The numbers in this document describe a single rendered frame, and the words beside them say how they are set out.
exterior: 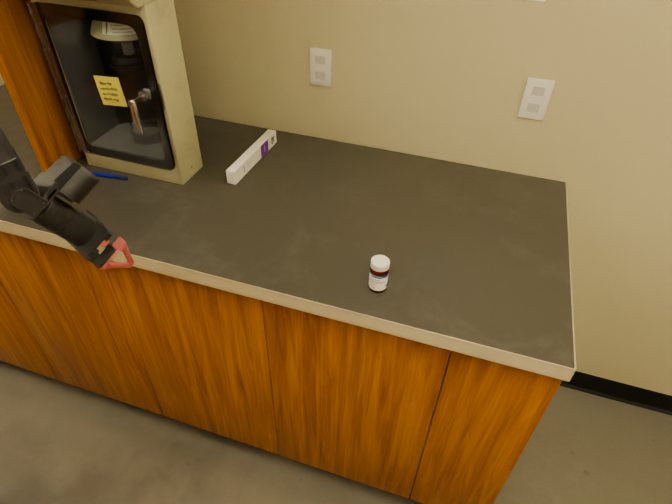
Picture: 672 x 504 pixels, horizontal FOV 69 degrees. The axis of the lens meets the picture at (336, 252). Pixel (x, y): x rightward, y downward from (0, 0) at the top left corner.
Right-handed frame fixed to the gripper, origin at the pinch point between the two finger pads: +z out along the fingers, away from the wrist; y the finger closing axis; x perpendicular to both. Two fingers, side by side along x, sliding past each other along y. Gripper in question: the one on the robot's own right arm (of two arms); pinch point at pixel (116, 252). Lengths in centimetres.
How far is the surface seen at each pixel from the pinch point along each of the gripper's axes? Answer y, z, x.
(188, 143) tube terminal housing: 28.3, 19.1, -32.4
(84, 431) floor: 46, 82, 67
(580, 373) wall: -81, 145, -63
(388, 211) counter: -24, 40, -49
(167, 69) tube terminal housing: 27.2, -0.9, -40.9
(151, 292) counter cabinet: 11.7, 27.4, 5.5
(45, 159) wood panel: 56, 9, -5
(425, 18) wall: -8, 22, -96
